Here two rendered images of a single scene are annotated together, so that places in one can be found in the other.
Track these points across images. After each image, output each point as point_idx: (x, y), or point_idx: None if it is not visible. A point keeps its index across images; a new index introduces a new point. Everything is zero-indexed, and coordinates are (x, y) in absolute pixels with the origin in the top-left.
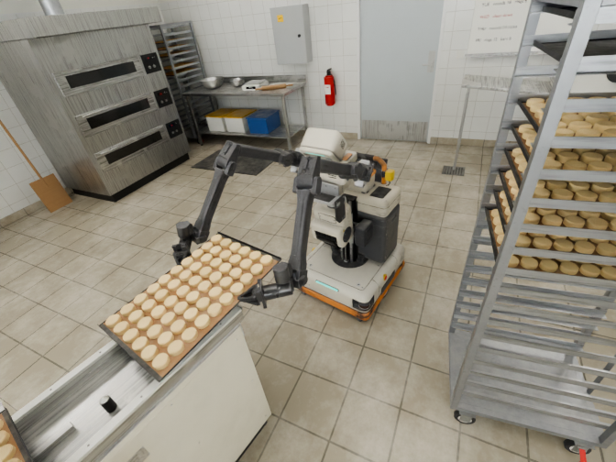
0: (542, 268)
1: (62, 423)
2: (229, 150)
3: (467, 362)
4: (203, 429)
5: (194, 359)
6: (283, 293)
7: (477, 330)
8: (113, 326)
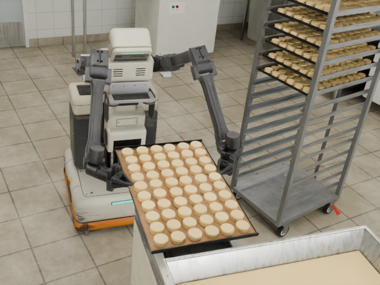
0: (319, 88)
1: None
2: (103, 58)
3: (292, 175)
4: None
5: None
6: (239, 156)
7: (299, 143)
8: (167, 243)
